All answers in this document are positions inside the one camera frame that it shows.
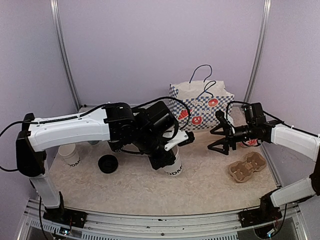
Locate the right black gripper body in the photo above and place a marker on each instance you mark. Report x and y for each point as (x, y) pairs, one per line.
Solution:
(231, 138)

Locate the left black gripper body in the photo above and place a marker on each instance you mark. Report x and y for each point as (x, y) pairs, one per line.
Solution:
(157, 162)

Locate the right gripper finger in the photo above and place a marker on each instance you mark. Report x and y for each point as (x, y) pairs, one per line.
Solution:
(218, 130)
(220, 146)

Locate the white paper coffee cup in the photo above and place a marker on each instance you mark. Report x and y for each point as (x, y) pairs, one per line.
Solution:
(176, 168)

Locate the black plastic cup lid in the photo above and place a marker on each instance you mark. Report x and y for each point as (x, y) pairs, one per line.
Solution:
(108, 163)

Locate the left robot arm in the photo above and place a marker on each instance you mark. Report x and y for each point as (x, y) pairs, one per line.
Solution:
(117, 123)

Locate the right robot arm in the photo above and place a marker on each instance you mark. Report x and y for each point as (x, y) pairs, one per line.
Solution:
(276, 132)

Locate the checkered paper takeout bag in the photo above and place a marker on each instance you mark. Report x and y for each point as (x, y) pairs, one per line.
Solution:
(201, 100)

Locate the red patterned small bowl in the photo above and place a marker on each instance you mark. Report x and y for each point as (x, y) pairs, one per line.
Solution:
(250, 143)

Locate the brown cardboard cup carrier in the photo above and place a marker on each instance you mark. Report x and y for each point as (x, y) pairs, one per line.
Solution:
(242, 170)

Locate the black paper cup with straws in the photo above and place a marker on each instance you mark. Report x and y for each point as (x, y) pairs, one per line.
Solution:
(116, 145)

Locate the light blue ceramic mug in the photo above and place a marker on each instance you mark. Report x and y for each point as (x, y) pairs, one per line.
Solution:
(93, 142)

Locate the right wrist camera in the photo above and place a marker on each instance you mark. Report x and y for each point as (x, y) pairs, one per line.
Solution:
(223, 122)

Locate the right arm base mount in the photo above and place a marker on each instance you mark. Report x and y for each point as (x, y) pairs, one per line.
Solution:
(266, 212)

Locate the aluminium front rail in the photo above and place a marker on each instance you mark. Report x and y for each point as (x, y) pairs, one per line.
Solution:
(109, 226)

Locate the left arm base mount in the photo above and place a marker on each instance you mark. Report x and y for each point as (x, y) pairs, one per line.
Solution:
(65, 216)

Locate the right aluminium corner post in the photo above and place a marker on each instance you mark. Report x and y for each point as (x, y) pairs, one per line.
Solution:
(259, 49)

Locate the aluminium corner post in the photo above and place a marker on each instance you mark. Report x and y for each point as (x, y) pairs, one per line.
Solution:
(259, 49)
(54, 5)

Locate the left aluminium corner post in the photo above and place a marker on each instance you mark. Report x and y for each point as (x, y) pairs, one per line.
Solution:
(54, 5)

